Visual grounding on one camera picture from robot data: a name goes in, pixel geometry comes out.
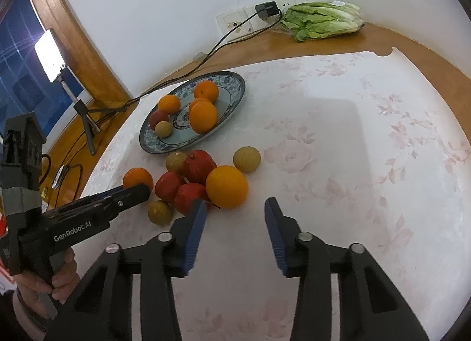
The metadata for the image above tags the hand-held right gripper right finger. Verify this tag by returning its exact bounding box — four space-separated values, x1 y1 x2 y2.
265 197 430 341

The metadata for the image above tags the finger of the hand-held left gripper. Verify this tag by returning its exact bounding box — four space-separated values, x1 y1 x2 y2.
70 186 126 203
44 183 151 220

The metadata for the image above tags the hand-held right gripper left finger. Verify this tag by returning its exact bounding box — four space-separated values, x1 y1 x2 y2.
44 198 207 341

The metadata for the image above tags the small orange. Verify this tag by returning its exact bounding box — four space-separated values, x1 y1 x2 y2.
122 167 154 192

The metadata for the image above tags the red apple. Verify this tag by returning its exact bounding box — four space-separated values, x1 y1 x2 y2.
149 110 170 130
183 150 218 185
174 183 211 216
155 172 186 202

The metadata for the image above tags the blue and white patterned plate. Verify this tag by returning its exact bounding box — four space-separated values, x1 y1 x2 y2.
139 71 246 155

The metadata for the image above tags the person's left forearm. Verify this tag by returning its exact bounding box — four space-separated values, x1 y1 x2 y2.
0 282 52 341

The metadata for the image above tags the person's left hand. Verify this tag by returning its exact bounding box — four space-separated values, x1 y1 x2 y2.
16 245 79 321

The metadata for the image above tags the white phone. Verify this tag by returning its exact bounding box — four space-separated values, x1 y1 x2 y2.
52 165 69 190

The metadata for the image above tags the small metal tripod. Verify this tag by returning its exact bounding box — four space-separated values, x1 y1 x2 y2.
61 69 127 155

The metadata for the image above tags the white floral tablecloth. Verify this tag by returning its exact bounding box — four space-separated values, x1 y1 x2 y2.
79 48 471 341

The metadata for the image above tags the bright light panel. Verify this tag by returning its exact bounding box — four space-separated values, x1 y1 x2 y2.
34 29 67 82

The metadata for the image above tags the bagged green lettuce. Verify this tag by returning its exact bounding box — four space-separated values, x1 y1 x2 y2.
280 0 365 43

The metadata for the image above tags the black plug-in charger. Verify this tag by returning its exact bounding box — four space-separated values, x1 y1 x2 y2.
255 1 279 18

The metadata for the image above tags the black charger cable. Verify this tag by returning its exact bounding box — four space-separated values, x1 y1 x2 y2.
88 10 284 113

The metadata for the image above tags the wooden window frame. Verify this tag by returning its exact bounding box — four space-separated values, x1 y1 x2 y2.
26 0 138 106

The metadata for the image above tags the beige stained wall socket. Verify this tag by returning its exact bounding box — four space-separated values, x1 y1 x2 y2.
216 8 258 36

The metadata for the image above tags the white wall power socket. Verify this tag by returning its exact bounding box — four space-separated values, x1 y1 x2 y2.
245 0 297 25

